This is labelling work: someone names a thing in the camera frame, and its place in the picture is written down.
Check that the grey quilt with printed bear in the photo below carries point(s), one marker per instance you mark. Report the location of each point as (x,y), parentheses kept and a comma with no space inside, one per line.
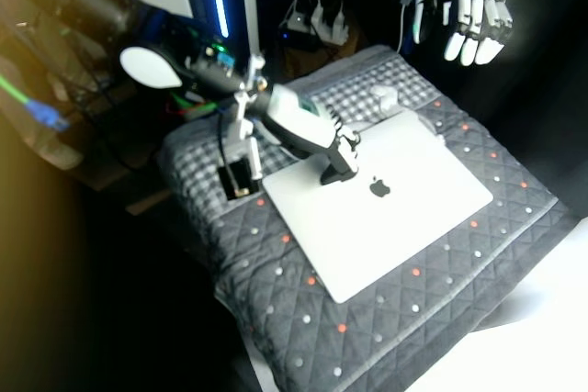
(285,318)

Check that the white power strip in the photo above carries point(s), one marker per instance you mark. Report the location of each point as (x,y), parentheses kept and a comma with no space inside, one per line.
(297,21)

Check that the silver laptop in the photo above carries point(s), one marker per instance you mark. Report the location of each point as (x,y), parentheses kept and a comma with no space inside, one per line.
(390,227)

